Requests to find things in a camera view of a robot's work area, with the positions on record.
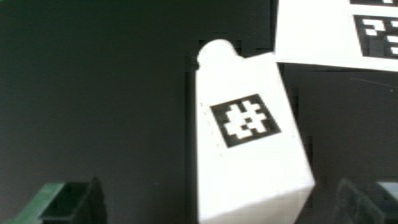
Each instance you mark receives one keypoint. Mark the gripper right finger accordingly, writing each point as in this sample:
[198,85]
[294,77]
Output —
[367,202]

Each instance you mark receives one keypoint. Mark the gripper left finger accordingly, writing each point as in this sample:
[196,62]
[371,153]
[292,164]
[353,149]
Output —
[69,203]

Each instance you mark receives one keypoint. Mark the white stool leg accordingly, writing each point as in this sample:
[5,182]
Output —
[255,177]

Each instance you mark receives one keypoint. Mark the white tag sheet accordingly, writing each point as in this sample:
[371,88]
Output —
[340,33]

